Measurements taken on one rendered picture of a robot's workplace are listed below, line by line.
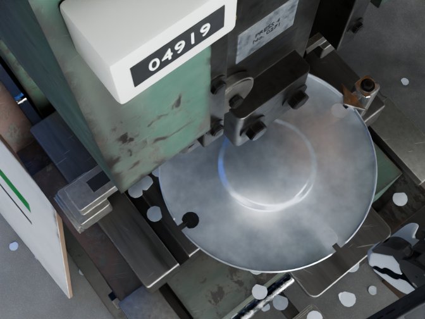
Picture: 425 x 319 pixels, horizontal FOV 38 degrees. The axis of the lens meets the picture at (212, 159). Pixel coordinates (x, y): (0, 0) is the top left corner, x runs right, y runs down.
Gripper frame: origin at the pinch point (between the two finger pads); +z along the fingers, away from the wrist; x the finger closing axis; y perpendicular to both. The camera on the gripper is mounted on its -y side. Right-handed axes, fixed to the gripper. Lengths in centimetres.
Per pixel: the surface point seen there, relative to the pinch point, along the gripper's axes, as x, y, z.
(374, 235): -1.9, 5.4, 8.7
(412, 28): -4, 84, 94
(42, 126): 35, -17, 34
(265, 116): 20.5, 0.8, 1.9
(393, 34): -2, 78, 95
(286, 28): 27.4, 4.9, -6.7
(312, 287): -1.4, -5.2, 8.8
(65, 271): 9, -31, 75
